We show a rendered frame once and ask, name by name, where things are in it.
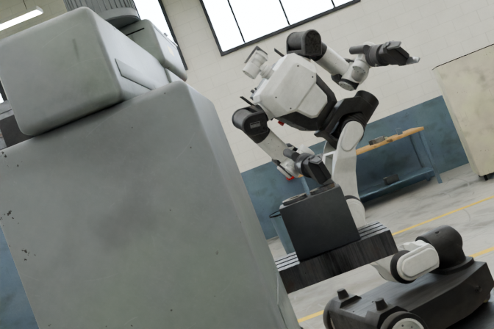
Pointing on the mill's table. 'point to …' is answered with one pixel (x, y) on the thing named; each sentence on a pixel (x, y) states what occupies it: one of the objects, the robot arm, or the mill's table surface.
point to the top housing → (156, 45)
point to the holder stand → (318, 221)
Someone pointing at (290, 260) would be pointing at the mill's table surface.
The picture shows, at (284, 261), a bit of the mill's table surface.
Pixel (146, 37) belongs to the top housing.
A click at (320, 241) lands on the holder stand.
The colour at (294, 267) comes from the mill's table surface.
